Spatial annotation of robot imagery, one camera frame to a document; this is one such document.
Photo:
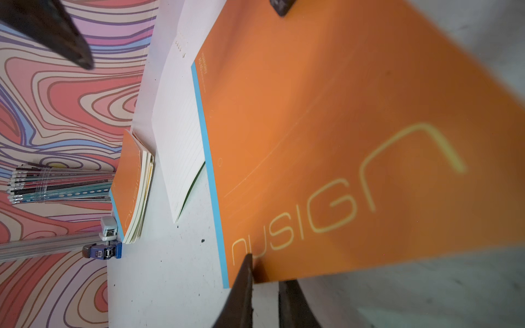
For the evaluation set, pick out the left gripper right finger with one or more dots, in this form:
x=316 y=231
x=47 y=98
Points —
x=293 y=308

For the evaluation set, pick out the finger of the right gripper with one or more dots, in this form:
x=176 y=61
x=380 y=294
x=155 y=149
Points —
x=48 y=23
x=282 y=7

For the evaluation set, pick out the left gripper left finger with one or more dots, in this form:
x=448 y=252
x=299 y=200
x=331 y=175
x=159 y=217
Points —
x=238 y=311

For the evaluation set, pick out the orange cover notebook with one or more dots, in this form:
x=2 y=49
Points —
x=130 y=188

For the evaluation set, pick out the blue stapler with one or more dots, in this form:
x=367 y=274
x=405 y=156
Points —
x=104 y=251

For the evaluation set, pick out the mesh pencil cup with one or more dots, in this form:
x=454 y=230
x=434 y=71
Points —
x=36 y=183

